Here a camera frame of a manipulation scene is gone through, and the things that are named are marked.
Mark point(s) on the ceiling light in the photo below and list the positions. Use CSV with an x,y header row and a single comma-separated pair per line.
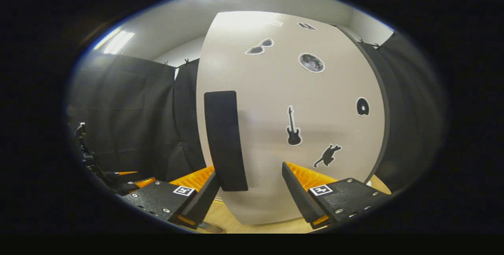
x,y
118,42

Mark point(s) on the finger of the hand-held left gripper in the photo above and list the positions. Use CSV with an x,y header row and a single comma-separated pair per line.
x,y
126,173
141,183

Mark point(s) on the white cabinet door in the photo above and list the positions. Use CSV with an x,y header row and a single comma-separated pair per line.
x,y
275,89

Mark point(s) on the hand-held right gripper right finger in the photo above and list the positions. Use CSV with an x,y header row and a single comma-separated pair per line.
x,y
299,196

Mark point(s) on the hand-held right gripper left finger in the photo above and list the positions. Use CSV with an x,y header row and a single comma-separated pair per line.
x,y
199,204

